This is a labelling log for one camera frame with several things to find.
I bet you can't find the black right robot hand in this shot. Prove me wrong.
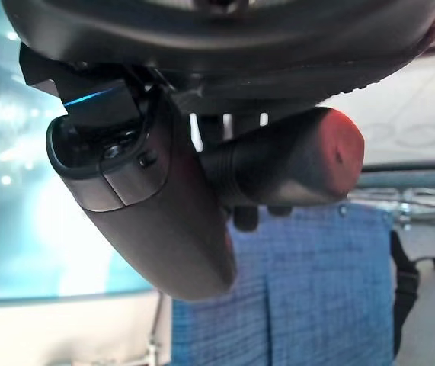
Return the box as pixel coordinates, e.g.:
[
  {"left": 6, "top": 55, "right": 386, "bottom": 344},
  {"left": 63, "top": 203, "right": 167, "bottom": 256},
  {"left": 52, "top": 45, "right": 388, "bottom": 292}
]
[{"left": 0, "top": 0, "right": 435, "bottom": 303}]

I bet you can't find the blue fabric wheelchair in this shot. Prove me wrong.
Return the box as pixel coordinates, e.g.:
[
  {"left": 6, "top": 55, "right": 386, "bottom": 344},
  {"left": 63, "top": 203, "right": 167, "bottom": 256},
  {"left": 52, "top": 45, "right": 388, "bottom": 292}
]
[{"left": 171, "top": 106, "right": 435, "bottom": 366}]

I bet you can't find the teal glowing wall panel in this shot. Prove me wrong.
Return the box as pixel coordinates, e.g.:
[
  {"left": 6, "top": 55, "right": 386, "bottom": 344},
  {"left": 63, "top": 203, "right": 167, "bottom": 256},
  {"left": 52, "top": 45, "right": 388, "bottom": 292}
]
[{"left": 0, "top": 21, "right": 153, "bottom": 303}]

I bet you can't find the black wheelchair strap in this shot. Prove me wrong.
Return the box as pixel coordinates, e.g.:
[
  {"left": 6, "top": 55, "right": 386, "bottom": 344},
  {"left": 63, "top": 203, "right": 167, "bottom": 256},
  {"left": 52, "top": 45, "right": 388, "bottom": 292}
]
[{"left": 389, "top": 228, "right": 435, "bottom": 366}]

